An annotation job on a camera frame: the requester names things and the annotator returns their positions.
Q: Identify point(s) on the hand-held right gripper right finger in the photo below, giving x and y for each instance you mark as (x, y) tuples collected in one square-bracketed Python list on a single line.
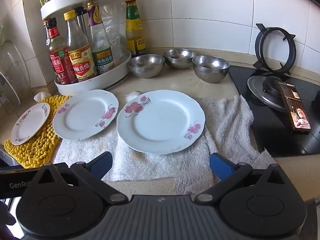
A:
[(220, 165)]

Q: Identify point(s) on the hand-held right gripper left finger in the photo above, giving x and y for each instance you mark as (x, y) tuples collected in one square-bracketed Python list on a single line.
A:
[(103, 161)]

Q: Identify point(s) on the stainless steel bowl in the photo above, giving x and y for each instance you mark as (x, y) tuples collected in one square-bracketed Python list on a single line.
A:
[(211, 71), (146, 67), (179, 59)]

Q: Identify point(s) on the yellow chenille mat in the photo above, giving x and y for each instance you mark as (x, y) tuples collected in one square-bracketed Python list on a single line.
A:
[(42, 150)]

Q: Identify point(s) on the medium white floral plate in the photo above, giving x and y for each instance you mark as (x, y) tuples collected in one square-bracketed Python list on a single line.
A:
[(85, 116)]

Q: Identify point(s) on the white terry towel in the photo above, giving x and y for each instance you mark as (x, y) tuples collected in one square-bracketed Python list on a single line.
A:
[(155, 165)]

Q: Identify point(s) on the small white floral plate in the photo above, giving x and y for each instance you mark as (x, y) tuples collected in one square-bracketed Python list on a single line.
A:
[(28, 126)]

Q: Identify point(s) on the black glass gas stove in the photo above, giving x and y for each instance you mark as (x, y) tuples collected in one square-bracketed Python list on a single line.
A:
[(270, 135)]

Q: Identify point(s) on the large white floral plate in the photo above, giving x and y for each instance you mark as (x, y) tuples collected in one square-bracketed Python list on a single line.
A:
[(160, 125)]

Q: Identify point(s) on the white two-tier condiment rack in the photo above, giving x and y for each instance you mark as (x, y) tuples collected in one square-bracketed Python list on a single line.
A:
[(82, 87)]

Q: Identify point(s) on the smartphone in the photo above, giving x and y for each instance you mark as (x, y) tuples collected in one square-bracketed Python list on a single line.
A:
[(297, 115)]

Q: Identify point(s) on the yellow cap vinegar bottle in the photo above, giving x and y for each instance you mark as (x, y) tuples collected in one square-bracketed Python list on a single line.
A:
[(82, 65)]

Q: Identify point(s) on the red label sauce bottle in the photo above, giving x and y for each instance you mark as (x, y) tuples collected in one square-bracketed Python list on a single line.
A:
[(62, 67)]

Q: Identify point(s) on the clear glass lid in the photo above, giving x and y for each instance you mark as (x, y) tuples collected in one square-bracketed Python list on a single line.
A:
[(15, 67)]

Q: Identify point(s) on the purple and green label bottle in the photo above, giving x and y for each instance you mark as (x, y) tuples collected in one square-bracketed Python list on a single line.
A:
[(100, 42)]

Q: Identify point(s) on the clear plastic bag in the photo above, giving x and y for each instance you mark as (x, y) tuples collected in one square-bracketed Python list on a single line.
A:
[(115, 37)]

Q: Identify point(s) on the green and yellow label bottle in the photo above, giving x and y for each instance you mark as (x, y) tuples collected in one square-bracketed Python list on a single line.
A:
[(135, 30)]

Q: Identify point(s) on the black stove pan support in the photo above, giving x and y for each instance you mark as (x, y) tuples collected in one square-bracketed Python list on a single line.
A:
[(291, 47)]

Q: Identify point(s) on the black cap glass bottle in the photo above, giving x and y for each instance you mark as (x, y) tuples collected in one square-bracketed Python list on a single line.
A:
[(81, 22)]

